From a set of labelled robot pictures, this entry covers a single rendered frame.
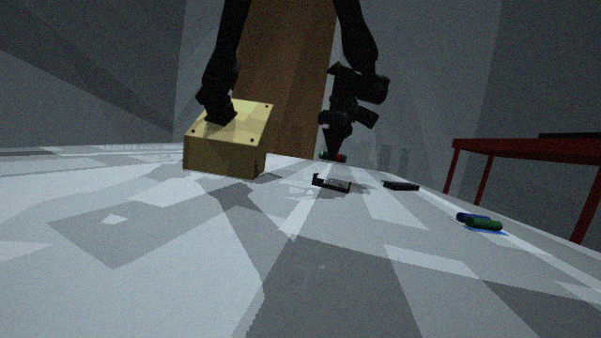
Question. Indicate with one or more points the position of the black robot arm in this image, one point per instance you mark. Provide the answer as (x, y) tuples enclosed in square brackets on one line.
[(359, 50)]

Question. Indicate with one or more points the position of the green and red battery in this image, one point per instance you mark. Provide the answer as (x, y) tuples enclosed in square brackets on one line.
[(339, 157)]

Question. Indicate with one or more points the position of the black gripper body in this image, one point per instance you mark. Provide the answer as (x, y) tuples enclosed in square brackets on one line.
[(337, 116)]

